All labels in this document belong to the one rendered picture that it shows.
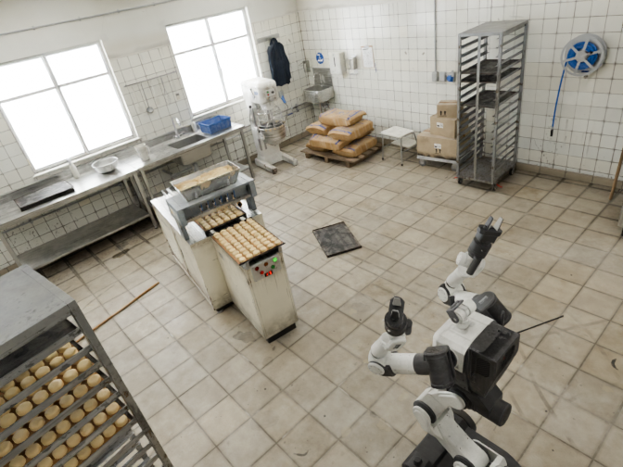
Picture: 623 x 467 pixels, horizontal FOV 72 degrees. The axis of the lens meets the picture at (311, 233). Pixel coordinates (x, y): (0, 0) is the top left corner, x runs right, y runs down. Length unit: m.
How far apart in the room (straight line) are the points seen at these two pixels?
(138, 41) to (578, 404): 6.22
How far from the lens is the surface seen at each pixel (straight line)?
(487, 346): 1.96
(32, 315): 1.77
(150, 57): 6.75
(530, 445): 3.21
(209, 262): 3.97
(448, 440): 2.67
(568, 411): 3.41
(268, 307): 3.58
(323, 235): 5.02
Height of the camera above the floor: 2.65
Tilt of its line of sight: 31 degrees down
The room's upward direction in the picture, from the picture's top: 11 degrees counter-clockwise
